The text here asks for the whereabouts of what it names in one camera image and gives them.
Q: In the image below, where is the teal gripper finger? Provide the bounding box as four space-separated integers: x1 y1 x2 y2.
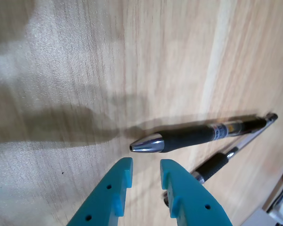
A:
66 157 134 226
160 159 234 226

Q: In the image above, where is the clear barrel pen black grip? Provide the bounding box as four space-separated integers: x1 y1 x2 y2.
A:
163 121 277 208

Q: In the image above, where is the black grip pen silver tip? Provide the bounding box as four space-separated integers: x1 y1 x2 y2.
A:
129 113 279 154

